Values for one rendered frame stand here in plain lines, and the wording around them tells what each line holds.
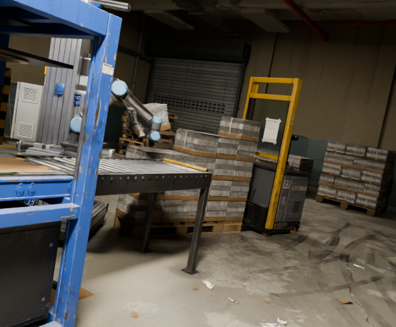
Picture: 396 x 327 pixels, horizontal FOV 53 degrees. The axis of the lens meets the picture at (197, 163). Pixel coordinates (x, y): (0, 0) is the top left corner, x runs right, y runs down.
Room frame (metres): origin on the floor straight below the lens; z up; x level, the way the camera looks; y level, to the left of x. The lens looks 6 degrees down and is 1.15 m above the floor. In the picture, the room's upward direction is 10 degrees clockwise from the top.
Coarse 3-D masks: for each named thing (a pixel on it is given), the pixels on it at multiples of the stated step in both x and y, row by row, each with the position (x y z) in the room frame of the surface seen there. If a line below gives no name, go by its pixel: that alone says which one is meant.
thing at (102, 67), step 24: (120, 24) 1.79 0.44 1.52; (96, 48) 1.77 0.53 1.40; (96, 72) 1.75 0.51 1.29; (96, 96) 1.74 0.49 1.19; (96, 120) 1.74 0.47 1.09; (96, 144) 1.76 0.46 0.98; (96, 168) 1.78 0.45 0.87; (72, 192) 1.77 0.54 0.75; (72, 240) 1.75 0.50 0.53; (72, 264) 1.73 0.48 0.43; (72, 288) 1.75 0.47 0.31; (72, 312) 1.77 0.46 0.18
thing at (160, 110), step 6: (150, 108) 3.44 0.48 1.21; (156, 108) 3.46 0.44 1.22; (162, 108) 3.48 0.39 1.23; (138, 114) 3.40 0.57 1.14; (156, 114) 3.47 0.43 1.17; (162, 114) 3.48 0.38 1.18; (138, 120) 3.40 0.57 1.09; (144, 120) 3.42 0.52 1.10; (162, 120) 3.49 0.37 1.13; (168, 120) 3.51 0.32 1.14; (138, 126) 3.41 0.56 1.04; (144, 126) 3.43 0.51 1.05; (150, 126) 3.45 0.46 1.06
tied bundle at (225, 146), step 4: (220, 136) 4.34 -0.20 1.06; (220, 140) 4.14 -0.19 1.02; (224, 140) 4.17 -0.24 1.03; (228, 140) 4.21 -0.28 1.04; (232, 140) 4.24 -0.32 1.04; (236, 140) 4.30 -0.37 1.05; (220, 144) 4.14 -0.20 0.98; (224, 144) 4.18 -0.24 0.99; (228, 144) 4.22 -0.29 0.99; (232, 144) 4.26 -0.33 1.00; (236, 144) 4.29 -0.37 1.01; (220, 148) 4.15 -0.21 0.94; (224, 148) 4.18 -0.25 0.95; (228, 148) 4.23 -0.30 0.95; (232, 148) 4.26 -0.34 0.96; (236, 148) 4.30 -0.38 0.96; (216, 152) 4.14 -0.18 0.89; (220, 152) 4.15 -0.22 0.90; (224, 152) 4.19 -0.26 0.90; (228, 152) 4.23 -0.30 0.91; (232, 152) 4.26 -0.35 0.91; (236, 152) 4.30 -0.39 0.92
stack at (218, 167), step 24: (192, 168) 3.96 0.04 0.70; (216, 168) 4.15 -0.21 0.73; (168, 192) 3.78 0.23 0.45; (192, 192) 3.98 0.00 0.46; (216, 192) 4.18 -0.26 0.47; (120, 216) 3.78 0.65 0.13; (144, 216) 3.64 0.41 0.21; (168, 216) 3.81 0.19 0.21; (192, 216) 4.02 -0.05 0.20; (216, 216) 4.23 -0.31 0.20
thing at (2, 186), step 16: (0, 176) 1.61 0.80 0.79; (16, 176) 1.67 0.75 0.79; (32, 176) 1.73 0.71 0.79; (48, 176) 1.79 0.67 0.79; (64, 176) 1.86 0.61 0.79; (0, 192) 1.57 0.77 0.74; (16, 192) 1.63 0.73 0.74; (32, 192) 1.69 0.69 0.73; (48, 192) 1.76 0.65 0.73; (64, 192) 1.84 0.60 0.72
